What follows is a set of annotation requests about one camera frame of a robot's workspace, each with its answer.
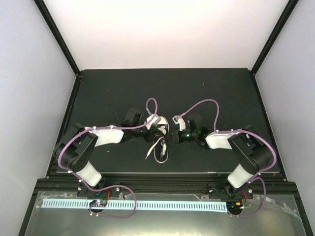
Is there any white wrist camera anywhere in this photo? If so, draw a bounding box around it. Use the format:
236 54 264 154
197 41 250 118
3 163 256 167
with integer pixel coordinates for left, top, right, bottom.
146 114 161 130
172 116 186 131

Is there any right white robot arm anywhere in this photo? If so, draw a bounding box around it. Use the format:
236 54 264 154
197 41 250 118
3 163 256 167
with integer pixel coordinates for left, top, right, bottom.
172 116 277 198

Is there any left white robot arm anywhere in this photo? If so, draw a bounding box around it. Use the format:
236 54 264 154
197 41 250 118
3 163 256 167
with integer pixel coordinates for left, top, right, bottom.
53 108 169 196

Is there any black sneaker white sole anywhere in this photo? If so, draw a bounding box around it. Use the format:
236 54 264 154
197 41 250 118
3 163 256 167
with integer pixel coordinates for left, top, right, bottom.
153 116 170 164

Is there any right small circuit board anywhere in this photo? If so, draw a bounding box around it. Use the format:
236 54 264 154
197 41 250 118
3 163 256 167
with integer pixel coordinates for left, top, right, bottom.
226 202 252 209

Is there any right black frame post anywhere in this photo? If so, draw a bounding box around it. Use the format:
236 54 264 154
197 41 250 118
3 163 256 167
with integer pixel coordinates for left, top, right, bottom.
250 0 300 74

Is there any small circuit board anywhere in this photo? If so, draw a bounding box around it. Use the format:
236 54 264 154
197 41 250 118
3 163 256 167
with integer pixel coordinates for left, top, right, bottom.
226 202 252 209
89 200 107 207

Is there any left small circuit board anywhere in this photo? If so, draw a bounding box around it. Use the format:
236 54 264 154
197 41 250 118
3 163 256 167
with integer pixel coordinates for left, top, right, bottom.
89 200 107 207

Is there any black frame post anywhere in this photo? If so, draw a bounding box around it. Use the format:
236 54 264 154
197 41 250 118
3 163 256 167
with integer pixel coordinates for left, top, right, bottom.
33 0 82 77
250 0 300 74

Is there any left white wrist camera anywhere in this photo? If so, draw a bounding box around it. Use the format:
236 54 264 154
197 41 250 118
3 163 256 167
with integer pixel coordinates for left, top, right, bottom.
146 114 161 130

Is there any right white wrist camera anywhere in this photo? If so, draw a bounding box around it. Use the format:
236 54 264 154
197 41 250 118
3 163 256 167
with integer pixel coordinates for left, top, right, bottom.
172 116 186 131

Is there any black aluminium mounting rail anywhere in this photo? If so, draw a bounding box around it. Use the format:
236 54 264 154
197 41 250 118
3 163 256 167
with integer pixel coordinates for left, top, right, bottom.
33 174 299 198

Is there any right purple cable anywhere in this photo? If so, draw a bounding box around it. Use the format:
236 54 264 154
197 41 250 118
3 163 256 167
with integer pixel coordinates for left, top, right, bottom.
182 99 278 218

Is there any white slotted cable duct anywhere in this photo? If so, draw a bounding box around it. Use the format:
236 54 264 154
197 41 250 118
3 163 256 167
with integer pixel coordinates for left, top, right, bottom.
41 199 227 213

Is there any white shoelace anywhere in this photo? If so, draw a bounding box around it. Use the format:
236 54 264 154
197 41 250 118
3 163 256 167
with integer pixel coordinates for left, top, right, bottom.
145 124 169 164

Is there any left black frame post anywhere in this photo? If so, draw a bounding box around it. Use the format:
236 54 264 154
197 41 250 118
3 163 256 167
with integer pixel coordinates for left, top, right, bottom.
33 0 82 77

